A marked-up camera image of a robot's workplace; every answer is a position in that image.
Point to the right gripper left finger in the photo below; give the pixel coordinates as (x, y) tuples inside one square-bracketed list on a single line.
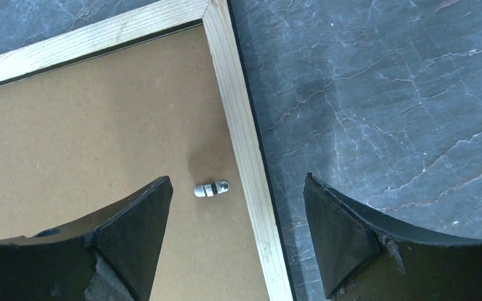
[(110, 254)]

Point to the brown cardboard backing board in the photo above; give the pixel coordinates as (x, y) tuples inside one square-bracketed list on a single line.
[(77, 139)]

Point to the wooden picture frame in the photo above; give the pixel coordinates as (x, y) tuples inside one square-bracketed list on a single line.
[(162, 18)]

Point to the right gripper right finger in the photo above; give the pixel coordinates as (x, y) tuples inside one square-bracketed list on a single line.
[(364, 254)]

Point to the silver turn clip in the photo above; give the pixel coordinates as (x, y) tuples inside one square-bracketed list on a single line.
[(211, 189)]

